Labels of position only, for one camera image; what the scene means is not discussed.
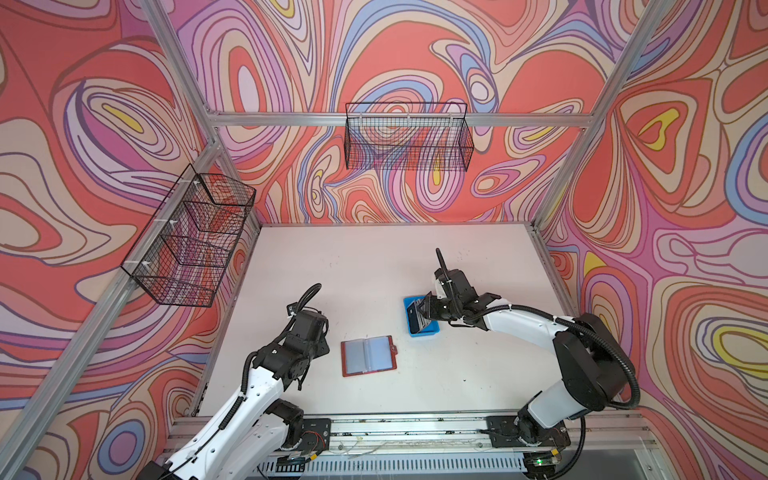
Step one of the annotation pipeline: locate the red leather card holder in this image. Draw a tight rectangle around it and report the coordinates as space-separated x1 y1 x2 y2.
341 335 398 377

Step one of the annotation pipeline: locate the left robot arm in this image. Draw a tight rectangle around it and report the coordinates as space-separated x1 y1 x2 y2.
138 283 330 479

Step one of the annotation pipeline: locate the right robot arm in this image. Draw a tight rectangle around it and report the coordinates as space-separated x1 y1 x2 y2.
416 249 641 447

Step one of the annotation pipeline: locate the blue plastic card tray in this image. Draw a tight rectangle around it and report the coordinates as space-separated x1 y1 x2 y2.
402 295 441 338

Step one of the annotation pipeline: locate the dark credit card stack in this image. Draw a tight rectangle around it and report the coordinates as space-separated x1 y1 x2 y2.
406 299 438 334

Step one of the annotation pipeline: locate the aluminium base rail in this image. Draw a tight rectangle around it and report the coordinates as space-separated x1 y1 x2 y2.
161 407 667 480

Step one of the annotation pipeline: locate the black wire basket left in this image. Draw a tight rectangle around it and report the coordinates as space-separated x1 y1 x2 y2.
121 165 256 308

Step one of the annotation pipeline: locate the black wire basket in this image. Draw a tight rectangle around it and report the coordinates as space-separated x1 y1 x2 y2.
121 165 256 308
344 101 475 172

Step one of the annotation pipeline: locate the black wire basket back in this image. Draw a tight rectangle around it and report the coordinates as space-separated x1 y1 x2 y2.
344 101 475 172

